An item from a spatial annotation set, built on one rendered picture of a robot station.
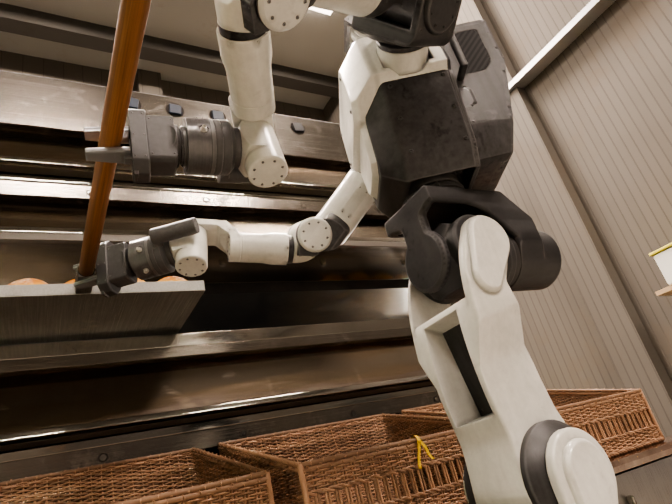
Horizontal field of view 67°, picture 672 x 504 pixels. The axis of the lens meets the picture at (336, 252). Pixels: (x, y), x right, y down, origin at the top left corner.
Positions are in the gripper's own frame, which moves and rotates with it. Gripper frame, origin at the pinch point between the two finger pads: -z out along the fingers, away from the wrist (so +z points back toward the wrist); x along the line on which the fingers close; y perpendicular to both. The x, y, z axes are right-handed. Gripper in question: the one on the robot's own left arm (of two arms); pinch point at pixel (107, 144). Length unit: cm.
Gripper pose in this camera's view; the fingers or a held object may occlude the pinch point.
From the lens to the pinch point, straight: 84.0
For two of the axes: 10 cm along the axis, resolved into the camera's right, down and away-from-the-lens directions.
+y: -3.3, 4.5, 8.3
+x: 2.3, 8.9, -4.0
